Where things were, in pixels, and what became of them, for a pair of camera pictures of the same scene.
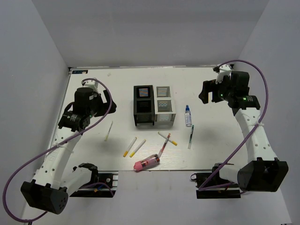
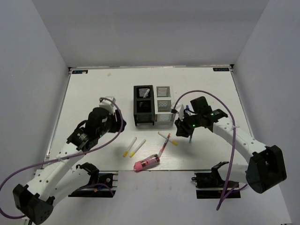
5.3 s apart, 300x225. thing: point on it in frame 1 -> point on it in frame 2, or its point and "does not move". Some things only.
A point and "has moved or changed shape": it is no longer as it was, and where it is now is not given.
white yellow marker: (127, 151) does not move
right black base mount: (232, 191) does not move
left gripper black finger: (107, 105) -> (117, 123)
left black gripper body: (98, 107) -> (109, 126)
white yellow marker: (173, 142) does not move
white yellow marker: (134, 153) does not move
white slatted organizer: (164, 107) does not move
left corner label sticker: (79, 71) does not move
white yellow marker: (107, 134) has moved or changed shape
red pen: (165, 143) does not move
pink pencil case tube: (152, 160) does not move
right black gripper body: (221, 91) -> (198, 123)
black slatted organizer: (144, 104) does not move
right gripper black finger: (207, 87) -> (185, 128)
